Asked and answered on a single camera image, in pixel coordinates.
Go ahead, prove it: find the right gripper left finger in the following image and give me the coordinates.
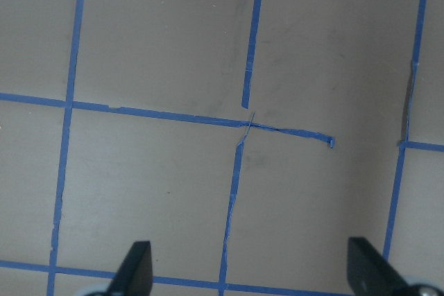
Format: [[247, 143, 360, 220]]
[[104, 241, 153, 296]]

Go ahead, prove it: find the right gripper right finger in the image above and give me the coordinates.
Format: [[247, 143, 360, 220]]
[[347, 236, 444, 296]]

